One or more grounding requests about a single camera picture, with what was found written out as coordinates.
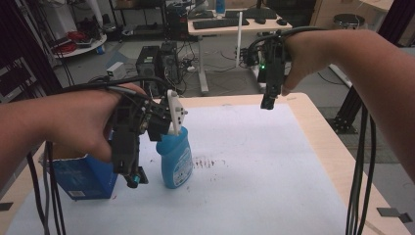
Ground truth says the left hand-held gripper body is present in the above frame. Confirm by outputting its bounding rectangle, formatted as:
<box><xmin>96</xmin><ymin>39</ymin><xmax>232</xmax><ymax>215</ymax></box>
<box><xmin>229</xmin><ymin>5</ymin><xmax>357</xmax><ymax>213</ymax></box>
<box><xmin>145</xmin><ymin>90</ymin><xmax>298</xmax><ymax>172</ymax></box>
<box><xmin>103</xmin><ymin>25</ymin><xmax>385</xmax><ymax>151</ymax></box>
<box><xmin>109</xmin><ymin>89</ymin><xmax>189</xmax><ymax>142</ymax></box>

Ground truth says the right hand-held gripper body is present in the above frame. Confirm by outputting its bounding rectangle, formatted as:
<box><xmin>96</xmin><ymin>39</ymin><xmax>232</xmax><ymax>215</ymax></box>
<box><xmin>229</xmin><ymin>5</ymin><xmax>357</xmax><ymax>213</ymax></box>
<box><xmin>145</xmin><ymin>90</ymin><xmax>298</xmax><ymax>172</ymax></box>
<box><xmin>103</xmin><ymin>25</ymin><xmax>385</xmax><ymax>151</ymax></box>
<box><xmin>248</xmin><ymin>30</ymin><xmax>292</xmax><ymax>88</ymax></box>

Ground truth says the blue detergent bottle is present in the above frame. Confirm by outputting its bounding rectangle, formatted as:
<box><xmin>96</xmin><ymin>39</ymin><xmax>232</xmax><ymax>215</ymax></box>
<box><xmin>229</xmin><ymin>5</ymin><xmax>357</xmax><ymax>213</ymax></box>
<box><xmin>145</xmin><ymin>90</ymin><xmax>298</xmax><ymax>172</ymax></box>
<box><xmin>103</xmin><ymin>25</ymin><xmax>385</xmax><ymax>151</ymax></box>
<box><xmin>155</xmin><ymin>125</ymin><xmax>195</xmax><ymax>190</ymax></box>

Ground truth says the person's right hand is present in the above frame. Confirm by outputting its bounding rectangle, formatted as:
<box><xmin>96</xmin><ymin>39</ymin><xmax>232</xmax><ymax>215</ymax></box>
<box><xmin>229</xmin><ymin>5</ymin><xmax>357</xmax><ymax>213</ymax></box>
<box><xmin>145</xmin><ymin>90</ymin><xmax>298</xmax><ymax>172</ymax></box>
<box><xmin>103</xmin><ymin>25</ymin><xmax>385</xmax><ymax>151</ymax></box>
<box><xmin>281</xmin><ymin>30</ymin><xmax>331</xmax><ymax>97</ymax></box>

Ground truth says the person's left hand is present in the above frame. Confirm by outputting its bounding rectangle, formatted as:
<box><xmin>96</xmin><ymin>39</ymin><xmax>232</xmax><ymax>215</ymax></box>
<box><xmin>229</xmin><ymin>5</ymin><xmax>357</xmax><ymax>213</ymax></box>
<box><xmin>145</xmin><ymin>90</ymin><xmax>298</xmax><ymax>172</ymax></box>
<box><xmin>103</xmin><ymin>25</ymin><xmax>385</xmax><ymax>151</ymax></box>
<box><xmin>48</xmin><ymin>82</ymin><xmax>147</xmax><ymax>164</ymax></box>

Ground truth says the blue cardboard box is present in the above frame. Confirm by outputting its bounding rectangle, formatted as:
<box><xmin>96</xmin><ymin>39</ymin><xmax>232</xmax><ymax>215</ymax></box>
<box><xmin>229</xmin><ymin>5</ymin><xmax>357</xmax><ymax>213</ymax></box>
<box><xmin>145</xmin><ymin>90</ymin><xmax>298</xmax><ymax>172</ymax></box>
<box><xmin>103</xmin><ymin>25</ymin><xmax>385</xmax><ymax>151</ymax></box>
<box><xmin>51</xmin><ymin>153</ymin><xmax>119</xmax><ymax>201</ymax></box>

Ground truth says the small white box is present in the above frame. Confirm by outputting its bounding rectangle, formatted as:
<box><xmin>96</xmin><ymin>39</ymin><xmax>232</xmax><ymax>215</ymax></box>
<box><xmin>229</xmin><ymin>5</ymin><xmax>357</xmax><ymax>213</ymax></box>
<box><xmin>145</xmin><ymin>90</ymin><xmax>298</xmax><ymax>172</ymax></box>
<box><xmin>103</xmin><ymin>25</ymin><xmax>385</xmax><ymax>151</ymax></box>
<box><xmin>105</xmin><ymin>61</ymin><xmax>127</xmax><ymax>80</ymax></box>

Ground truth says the black computer tower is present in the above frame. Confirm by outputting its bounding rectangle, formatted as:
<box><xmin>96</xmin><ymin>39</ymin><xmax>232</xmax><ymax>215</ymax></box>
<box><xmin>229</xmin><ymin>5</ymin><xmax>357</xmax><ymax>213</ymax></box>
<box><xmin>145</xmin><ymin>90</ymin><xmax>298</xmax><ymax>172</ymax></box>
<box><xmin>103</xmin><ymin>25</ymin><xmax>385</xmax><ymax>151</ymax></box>
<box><xmin>159</xmin><ymin>41</ymin><xmax>181</xmax><ymax>86</ymax></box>
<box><xmin>134</xmin><ymin>45</ymin><xmax>161</xmax><ymax>98</ymax></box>

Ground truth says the light wooden desk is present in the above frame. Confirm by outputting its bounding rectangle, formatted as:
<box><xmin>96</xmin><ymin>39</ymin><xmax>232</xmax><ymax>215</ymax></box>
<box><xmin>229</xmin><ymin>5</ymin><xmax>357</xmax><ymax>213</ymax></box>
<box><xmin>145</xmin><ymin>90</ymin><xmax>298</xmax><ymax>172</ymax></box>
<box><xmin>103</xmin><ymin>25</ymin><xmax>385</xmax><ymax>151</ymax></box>
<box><xmin>187</xmin><ymin>9</ymin><xmax>294</xmax><ymax>96</ymax></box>

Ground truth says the black keyboard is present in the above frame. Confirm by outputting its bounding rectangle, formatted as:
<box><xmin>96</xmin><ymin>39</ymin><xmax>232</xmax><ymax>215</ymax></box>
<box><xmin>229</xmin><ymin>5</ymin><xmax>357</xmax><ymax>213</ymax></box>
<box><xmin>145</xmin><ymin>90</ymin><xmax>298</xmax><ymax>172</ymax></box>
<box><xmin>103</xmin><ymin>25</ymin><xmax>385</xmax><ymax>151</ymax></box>
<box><xmin>192</xmin><ymin>17</ymin><xmax>251</xmax><ymax>30</ymax></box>

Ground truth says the white table mat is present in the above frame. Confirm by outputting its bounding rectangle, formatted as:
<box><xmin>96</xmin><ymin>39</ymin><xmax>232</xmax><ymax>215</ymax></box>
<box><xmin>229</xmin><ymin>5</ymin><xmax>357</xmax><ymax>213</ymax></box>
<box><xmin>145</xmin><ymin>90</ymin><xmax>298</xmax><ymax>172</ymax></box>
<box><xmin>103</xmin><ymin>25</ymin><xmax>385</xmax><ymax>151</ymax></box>
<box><xmin>5</xmin><ymin>103</ymin><xmax>349</xmax><ymax>235</ymax></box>

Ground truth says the black metal stand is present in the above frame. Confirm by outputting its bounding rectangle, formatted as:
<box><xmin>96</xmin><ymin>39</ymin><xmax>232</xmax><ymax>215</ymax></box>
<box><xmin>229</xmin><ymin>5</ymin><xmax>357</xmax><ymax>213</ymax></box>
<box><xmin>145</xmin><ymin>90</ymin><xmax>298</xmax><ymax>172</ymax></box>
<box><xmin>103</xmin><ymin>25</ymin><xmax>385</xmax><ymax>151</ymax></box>
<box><xmin>327</xmin><ymin>83</ymin><xmax>362</xmax><ymax>135</ymax></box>

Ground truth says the round white table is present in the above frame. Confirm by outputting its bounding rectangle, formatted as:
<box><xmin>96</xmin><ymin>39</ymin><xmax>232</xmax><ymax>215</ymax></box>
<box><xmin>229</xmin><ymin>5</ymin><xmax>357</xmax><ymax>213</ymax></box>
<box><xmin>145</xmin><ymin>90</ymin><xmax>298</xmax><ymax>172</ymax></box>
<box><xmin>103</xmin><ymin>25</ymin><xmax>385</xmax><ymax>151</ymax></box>
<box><xmin>52</xmin><ymin>32</ymin><xmax>109</xmax><ymax>60</ymax></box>

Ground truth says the round metal stool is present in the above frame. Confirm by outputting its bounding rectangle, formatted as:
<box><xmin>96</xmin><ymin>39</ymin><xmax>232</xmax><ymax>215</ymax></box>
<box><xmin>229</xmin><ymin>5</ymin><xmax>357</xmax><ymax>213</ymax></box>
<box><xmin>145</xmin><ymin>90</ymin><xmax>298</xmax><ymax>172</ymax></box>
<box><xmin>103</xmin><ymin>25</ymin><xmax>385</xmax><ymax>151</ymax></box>
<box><xmin>332</xmin><ymin>13</ymin><xmax>366</xmax><ymax>31</ymax></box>

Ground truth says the black shelf rack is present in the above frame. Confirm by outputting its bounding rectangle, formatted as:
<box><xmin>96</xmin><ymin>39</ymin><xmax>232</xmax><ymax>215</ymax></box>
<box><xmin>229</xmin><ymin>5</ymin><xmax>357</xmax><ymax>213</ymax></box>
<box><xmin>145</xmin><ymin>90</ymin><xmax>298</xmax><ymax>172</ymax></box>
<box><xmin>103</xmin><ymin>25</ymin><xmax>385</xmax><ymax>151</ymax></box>
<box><xmin>108</xmin><ymin>0</ymin><xmax>167</xmax><ymax>37</ymax></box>

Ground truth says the black desktop computer case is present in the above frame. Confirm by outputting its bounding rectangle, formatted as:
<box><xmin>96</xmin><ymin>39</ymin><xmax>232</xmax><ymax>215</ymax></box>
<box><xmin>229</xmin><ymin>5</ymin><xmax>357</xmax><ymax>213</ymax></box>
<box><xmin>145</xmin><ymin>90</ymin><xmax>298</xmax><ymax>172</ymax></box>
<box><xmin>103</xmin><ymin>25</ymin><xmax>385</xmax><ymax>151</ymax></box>
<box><xmin>163</xmin><ymin>2</ymin><xmax>191</xmax><ymax>42</ymax></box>

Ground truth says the white upright post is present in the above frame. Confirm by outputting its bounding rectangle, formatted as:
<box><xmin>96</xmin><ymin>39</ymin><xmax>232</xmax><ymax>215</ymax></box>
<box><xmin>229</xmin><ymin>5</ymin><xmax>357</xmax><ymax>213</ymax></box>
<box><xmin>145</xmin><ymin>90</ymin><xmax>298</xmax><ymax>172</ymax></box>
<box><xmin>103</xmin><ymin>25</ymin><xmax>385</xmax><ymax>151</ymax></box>
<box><xmin>235</xmin><ymin>11</ymin><xmax>245</xmax><ymax>69</ymax></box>

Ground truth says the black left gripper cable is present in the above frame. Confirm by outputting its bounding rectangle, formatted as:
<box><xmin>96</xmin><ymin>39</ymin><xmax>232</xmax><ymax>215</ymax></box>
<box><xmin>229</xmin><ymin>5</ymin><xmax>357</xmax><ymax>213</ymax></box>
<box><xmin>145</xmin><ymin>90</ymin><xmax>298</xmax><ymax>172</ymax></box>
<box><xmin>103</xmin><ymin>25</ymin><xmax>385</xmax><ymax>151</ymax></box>
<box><xmin>25</xmin><ymin>75</ymin><xmax>172</xmax><ymax>235</ymax></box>

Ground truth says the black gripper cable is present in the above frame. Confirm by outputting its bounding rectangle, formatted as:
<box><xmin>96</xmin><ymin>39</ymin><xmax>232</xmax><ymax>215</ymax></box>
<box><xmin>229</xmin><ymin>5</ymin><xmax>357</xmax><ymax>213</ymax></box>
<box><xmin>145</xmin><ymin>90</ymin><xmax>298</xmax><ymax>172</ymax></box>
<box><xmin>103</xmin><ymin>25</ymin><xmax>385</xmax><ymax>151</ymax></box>
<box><xmin>250</xmin><ymin>25</ymin><xmax>378</xmax><ymax>235</ymax></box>
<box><xmin>25</xmin><ymin>75</ymin><xmax>172</xmax><ymax>235</ymax></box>

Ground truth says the red cable coil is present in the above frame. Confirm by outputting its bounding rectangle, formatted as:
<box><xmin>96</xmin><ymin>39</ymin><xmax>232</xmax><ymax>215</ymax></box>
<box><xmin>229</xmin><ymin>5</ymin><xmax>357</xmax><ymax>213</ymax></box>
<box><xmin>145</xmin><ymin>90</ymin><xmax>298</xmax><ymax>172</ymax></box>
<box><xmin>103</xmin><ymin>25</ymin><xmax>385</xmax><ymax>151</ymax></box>
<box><xmin>53</xmin><ymin>30</ymin><xmax>88</xmax><ymax>55</ymax></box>

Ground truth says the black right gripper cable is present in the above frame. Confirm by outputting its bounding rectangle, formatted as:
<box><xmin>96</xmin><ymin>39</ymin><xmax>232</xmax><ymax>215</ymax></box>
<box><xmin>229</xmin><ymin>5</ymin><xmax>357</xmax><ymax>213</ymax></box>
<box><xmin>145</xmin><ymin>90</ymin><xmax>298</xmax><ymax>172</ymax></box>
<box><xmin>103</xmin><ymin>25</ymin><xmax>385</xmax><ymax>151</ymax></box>
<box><xmin>250</xmin><ymin>25</ymin><xmax>378</xmax><ymax>235</ymax></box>

